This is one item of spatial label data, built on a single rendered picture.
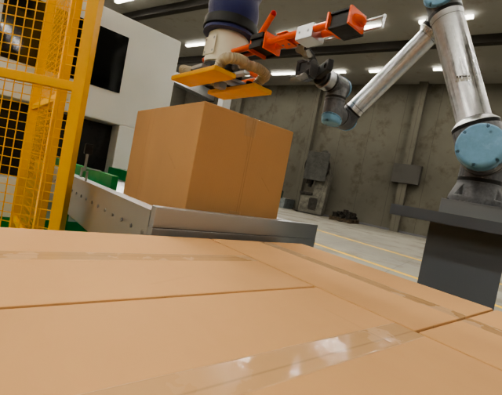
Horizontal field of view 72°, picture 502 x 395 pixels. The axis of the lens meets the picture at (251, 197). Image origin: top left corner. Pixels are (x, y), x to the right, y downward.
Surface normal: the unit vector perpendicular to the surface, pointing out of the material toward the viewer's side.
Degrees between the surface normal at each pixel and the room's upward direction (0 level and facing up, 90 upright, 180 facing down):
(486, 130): 94
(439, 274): 90
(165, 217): 90
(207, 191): 90
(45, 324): 0
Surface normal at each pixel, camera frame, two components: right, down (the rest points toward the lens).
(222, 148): 0.61, 0.15
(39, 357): 0.19, -0.98
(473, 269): -0.55, -0.07
